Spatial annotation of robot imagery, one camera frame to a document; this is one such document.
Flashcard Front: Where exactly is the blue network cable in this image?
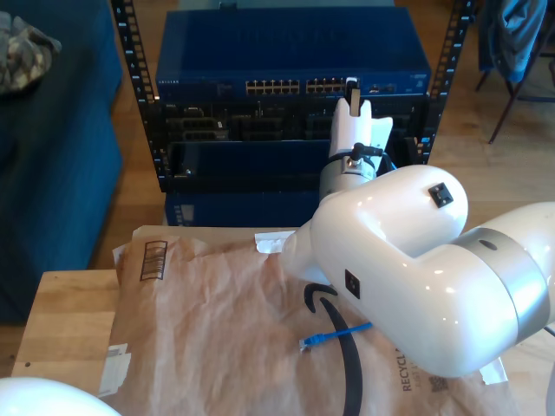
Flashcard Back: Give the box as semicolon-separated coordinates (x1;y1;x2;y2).
298;153;398;354

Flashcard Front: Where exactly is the black rack server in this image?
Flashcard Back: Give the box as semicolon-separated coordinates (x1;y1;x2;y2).
158;100;428;143

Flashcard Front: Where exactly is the white tape strip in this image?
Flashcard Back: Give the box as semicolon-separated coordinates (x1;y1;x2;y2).
253;231;297;255
479;358;509;386

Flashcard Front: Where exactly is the dark metal chair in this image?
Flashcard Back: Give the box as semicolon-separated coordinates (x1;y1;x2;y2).
474;0;555;145

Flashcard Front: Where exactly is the blue-grey jacket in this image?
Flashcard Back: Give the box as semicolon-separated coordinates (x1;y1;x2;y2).
479;0;550;83

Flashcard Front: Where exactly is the brown paper mailer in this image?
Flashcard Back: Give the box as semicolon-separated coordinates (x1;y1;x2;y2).
94;219;521;416

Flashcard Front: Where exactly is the blue sofa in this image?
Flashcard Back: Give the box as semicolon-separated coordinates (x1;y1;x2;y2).
0;0;125;326

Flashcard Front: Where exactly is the white shipping label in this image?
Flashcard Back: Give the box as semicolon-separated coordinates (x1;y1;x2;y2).
95;343;133;399

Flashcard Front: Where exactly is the camouflage cloth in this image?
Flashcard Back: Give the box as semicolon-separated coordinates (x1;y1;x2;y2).
0;10;63;96

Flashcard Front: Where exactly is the black gripper signal cable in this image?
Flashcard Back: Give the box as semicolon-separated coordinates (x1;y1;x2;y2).
349;142;386;160

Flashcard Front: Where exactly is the blue network switch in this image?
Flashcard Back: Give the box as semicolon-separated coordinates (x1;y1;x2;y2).
154;9;433;101

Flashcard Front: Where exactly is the black server rack frame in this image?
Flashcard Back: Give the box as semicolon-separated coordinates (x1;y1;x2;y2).
110;0;476;194

